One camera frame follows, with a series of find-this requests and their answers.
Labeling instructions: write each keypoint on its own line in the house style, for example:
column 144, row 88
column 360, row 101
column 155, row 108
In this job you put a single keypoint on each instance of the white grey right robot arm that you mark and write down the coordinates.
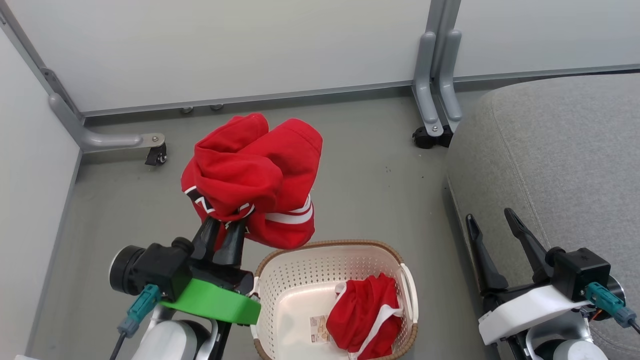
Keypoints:
column 565, row 345

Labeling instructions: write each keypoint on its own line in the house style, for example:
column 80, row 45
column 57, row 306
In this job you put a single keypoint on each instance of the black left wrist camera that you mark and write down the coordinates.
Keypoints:
column 150, row 270

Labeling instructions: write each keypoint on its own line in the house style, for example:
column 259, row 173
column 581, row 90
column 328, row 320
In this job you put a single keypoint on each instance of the black double caster wheel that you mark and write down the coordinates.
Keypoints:
column 430, row 137

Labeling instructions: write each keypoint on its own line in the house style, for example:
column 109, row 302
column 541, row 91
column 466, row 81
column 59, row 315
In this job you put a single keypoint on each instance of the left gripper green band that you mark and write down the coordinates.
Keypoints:
column 215, row 300

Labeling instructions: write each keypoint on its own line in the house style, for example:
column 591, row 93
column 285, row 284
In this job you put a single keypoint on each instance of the red hoodie with white stripes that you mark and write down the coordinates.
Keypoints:
column 250, row 170

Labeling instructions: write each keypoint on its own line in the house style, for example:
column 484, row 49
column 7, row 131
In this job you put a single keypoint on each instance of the grey fabric sofa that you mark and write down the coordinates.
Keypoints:
column 555, row 160

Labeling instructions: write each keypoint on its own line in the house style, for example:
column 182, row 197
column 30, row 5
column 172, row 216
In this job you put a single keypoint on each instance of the white perforated laundry basket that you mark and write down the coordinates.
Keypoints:
column 295, row 290

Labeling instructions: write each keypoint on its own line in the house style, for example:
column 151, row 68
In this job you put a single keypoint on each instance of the small black caster wheel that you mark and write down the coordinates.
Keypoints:
column 156, row 156

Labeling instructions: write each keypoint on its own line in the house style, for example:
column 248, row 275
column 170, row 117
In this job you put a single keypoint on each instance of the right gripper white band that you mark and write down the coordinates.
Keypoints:
column 525, row 312

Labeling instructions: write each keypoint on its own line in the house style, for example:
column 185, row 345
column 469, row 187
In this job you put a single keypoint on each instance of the long grey partition foot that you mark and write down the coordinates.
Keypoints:
column 95, row 137

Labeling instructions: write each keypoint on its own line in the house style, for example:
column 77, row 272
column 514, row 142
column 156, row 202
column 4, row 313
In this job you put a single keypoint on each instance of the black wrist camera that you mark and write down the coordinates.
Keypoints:
column 582, row 272
column 150, row 270

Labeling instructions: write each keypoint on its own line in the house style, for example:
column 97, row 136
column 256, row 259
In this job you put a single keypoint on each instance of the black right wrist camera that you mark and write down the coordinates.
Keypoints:
column 582, row 272

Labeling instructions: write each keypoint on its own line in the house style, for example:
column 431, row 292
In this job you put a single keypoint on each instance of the paper label sticker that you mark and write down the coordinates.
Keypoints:
column 320, row 329

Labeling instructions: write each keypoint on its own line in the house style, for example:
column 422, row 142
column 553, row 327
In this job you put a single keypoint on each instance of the red shorts with white trim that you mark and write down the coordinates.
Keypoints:
column 362, row 315

